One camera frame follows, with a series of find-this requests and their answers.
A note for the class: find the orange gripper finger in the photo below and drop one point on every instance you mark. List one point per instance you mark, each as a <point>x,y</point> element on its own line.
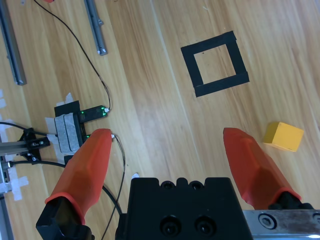
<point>82,175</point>
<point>255,170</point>

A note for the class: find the yellow wooden block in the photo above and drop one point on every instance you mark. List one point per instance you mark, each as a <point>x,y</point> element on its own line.
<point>285,137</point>

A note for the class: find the grey felt tape strip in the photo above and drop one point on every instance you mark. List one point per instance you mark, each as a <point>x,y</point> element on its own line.
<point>60,135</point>
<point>72,132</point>

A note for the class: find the black adapter with green lights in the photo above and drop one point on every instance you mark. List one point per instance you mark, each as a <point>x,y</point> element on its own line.
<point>93,113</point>
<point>83,130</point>

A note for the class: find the small white tape scrap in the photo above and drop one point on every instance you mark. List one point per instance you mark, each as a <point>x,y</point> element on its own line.
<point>135,175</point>

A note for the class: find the white masking tape cross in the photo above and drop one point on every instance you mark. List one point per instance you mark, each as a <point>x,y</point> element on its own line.
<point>17,185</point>

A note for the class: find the black tape patch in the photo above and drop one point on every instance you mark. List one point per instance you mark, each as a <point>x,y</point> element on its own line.
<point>65,107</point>

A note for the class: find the aluminium stand profile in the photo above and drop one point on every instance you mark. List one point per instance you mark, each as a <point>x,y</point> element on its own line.
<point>11,147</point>

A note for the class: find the black tape square outline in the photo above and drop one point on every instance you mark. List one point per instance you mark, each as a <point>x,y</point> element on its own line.
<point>191,65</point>

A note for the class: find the black corner bracket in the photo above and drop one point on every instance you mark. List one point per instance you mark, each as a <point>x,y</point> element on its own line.
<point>31,145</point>

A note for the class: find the grey aluminium rail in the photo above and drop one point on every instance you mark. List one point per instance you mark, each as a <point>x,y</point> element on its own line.
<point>10,45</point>
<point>96,27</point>

